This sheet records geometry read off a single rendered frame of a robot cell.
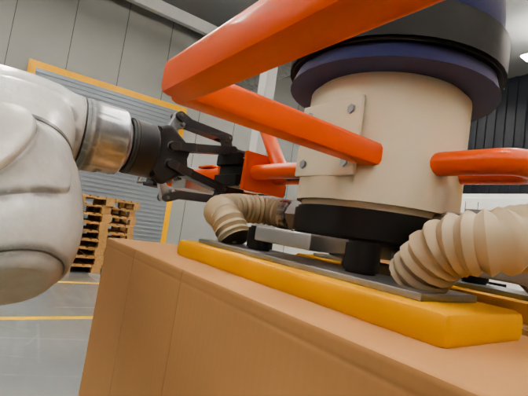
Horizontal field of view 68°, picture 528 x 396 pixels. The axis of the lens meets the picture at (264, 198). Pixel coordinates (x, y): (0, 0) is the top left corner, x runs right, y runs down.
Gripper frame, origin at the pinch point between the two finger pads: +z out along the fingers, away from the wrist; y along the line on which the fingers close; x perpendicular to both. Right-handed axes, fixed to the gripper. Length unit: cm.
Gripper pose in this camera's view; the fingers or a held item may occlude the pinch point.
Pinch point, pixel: (244, 175)
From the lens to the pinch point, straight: 64.2
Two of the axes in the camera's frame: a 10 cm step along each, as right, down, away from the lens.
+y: -1.4, 9.9, -0.9
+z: 7.7, 1.7, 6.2
